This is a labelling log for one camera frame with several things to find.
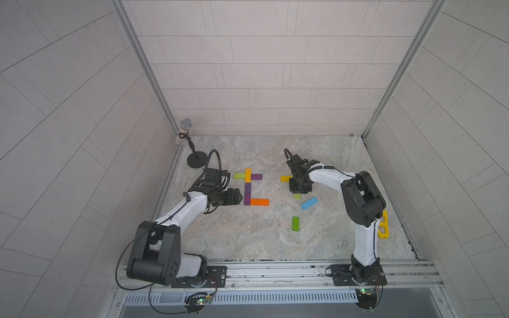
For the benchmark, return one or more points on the yellow triangle frame piece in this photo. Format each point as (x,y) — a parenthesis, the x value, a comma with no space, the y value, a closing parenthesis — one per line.
(383,232)

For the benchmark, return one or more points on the light blue block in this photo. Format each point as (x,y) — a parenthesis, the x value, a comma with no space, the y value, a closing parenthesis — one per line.
(309,203)

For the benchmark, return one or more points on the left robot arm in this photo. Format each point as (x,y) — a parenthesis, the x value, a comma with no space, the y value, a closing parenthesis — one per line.
(156,255)

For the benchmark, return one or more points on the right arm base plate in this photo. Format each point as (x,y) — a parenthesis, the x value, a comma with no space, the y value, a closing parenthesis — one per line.
(356,275)

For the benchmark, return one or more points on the aluminium rail frame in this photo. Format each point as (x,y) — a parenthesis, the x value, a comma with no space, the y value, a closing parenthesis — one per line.
(242,275)

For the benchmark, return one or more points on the left circuit board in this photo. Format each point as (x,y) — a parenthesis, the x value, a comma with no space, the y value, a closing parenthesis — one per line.
(196,302)

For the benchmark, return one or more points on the orange block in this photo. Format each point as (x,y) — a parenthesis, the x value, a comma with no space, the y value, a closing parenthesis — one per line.
(260,202)

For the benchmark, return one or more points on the right circuit board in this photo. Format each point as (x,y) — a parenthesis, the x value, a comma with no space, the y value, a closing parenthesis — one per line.
(367,298)

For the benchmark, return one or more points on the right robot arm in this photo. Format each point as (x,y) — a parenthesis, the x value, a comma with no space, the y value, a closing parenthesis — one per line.
(364,205)

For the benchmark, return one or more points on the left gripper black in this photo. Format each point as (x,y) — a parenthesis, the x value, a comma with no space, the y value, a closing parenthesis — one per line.
(229,200)

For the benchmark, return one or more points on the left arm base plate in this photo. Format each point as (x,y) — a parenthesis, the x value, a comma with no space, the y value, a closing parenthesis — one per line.
(214,277)

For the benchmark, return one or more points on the circuit board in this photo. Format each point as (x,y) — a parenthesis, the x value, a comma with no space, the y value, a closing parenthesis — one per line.
(367,298)
(196,302)

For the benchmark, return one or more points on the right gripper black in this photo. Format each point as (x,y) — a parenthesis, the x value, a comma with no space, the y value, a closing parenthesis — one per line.
(292,189)

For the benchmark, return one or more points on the amber yellow long block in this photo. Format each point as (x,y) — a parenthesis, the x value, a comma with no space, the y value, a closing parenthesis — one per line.
(248,175)

